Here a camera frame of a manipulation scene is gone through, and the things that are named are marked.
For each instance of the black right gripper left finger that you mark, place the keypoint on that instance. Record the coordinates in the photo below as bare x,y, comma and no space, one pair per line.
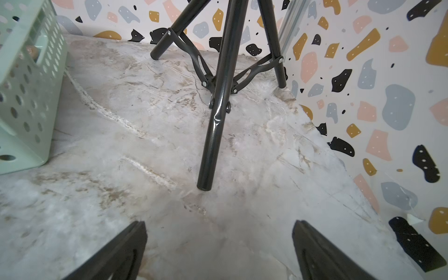
120,259

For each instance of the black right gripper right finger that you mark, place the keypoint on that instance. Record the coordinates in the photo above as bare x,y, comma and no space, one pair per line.
319,259

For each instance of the mint green plastic basket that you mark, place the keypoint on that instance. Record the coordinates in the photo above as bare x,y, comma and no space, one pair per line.
33,60

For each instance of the black camera tripod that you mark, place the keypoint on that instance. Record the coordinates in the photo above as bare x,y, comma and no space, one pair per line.
225,82

